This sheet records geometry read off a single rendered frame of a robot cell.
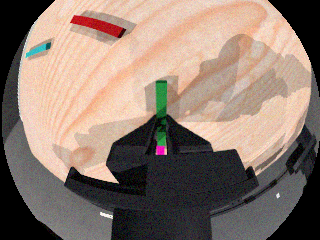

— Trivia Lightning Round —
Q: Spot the turquoise rod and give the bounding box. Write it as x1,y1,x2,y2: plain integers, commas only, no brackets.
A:
25,43,51,57

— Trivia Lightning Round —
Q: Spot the green rod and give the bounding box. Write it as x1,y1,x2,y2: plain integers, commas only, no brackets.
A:
156,80,167,147

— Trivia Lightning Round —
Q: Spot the red rod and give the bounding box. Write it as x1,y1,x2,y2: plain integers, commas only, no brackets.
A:
71,15,127,39

